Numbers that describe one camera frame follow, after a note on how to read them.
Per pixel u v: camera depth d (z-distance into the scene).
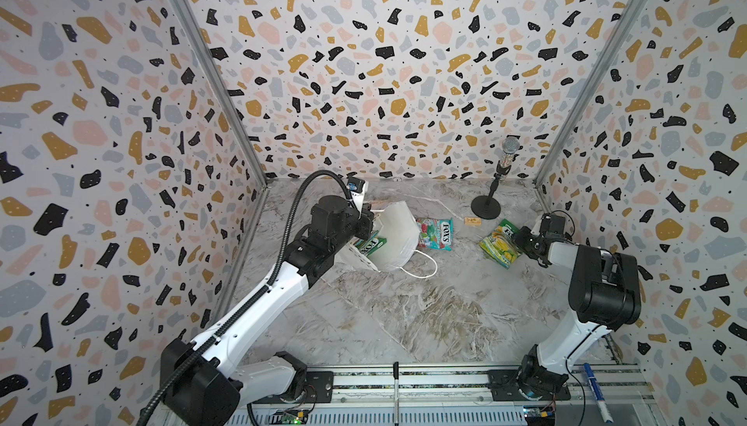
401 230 0.91
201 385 0.37
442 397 0.73
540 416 0.72
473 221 1.09
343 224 0.58
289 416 0.70
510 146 0.86
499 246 0.98
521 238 0.92
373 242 0.92
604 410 0.70
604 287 0.51
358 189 0.63
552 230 0.80
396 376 0.76
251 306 0.44
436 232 1.03
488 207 1.13
